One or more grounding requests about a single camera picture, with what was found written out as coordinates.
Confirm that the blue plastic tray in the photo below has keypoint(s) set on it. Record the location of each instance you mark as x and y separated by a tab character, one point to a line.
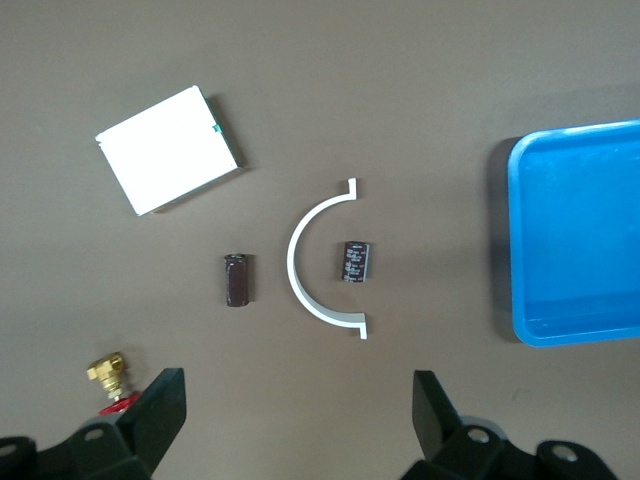
580	235

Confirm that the plain dark brown electrolytic capacitor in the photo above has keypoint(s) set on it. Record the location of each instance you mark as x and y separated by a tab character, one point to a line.
238	280

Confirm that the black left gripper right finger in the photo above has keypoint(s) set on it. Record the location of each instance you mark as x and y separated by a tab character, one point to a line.
435	425

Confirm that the square aluminium plate block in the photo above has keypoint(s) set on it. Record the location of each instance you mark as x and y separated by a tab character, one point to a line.
165	150

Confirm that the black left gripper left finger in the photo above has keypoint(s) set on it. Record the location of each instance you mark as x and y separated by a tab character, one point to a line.
150	420

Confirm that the white semicircular plastic bracket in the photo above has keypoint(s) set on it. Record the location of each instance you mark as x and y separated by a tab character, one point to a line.
291	260

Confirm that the small black connector block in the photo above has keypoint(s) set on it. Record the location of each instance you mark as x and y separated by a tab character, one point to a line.
356	262

